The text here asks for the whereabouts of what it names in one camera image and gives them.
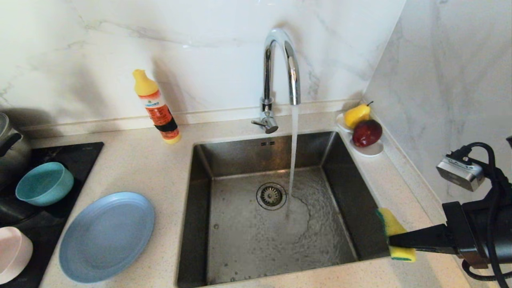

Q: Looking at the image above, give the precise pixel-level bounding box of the yellow green sponge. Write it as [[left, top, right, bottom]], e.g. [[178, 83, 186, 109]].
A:
[[376, 207, 416, 262]]

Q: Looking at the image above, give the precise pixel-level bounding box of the orange dish soap bottle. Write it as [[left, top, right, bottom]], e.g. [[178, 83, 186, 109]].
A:
[[133, 69, 182, 144]]

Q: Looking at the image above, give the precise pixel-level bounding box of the blue round plate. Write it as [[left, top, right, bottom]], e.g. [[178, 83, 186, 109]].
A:
[[59, 192, 156, 284]]

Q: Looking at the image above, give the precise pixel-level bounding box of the teal plastic bowl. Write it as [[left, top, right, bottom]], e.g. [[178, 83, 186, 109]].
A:
[[15, 162, 75, 207]]

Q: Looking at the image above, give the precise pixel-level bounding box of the pink plastic bowl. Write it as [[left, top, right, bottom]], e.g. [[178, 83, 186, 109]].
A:
[[0, 227, 34, 284]]

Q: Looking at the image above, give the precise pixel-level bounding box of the metal sink drain strainer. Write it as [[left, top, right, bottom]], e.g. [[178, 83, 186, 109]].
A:
[[256, 182, 287, 211]]

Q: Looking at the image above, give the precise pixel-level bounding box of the stainless steel sink basin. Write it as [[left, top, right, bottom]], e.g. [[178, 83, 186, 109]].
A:
[[176, 131, 402, 288]]

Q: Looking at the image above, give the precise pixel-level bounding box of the small white fruit dish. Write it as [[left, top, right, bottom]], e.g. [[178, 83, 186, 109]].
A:
[[335, 112, 384, 157]]

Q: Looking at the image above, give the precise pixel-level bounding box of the dark red apple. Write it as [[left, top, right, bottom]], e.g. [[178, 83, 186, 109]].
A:
[[352, 119, 383, 148]]

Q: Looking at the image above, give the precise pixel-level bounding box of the yellow pear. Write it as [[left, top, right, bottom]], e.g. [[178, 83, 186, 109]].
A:
[[344, 101, 373, 129]]

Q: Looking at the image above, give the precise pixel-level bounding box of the chrome gooseneck faucet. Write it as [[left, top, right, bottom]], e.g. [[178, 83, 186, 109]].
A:
[[251, 27, 301, 134]]

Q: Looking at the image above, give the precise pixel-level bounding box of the black induction cooktop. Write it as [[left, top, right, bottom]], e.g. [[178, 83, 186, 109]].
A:
[[0, 142, 104, 288]]

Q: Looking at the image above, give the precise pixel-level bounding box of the steel cooking pot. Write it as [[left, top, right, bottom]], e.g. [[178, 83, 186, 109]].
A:
[[0, 113, 32, 190]]

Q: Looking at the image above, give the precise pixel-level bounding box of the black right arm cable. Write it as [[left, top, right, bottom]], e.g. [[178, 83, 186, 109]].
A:
[[446, 142, 512, 288]]

